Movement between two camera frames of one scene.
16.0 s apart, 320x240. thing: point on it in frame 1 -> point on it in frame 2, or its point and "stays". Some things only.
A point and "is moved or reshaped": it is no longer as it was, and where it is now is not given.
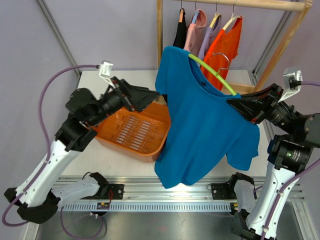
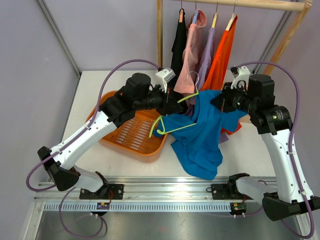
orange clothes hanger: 181,14 stays
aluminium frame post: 58,34 stays
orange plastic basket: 141,134 stays
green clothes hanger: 215,73 -> 160,118
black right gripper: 249,104 -> 222,101
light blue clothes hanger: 195,15 stays
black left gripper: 142,96 -> 171,107
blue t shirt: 202,132 is moved or reshaped
